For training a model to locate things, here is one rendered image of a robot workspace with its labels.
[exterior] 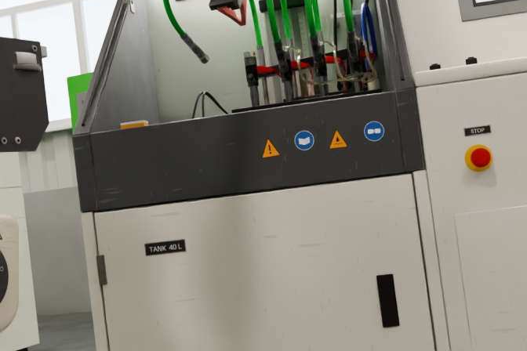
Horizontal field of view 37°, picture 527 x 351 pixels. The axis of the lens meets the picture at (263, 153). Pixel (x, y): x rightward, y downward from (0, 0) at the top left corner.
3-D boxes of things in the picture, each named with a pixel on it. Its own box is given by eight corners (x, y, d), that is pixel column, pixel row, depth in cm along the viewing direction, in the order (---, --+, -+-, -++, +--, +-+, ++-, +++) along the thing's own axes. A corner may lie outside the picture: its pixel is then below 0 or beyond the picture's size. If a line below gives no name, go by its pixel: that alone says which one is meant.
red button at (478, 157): (468, 173, 145) (464, 145, 145) (466, 173, 149) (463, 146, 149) (497, 169, 144) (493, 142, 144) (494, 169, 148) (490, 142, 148)
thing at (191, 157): (98, 210, 159) (89, 132, 160) (106, 209, 164) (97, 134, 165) (405, 172, 151) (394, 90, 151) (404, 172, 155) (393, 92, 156)
